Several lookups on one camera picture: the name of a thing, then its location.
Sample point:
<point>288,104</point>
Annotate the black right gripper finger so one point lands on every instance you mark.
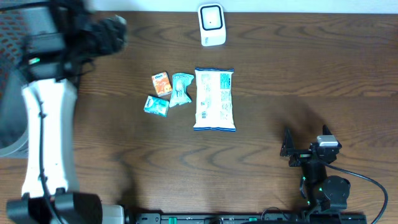
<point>325,130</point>
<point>287,148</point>

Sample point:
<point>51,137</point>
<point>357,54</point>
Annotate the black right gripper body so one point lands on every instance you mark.
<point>300,157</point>

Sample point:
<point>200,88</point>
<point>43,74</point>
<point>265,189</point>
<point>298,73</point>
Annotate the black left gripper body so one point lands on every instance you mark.
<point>95,40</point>

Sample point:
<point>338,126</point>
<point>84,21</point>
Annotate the orange Kleenex tissue pack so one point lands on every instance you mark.
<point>162,84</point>

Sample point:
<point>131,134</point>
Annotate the white blue snack bag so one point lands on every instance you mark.
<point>214,105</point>

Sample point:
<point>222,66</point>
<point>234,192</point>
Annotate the green Kleenex tissue pack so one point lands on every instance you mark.
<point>156,106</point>

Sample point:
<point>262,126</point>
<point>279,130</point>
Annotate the teal wet wipes pack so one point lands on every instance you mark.
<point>179,95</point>

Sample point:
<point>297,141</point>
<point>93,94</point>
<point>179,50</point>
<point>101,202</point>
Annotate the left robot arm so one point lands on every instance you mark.
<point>61,39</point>

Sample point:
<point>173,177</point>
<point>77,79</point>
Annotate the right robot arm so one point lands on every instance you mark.
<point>324,193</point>

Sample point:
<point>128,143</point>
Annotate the white barcode scanner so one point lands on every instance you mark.
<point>212,24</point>

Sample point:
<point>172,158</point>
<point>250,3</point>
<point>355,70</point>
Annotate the dark grey plastic basket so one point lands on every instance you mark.
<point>14,132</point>

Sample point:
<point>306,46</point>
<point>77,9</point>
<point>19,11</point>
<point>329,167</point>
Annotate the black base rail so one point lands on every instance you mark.
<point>156,218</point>

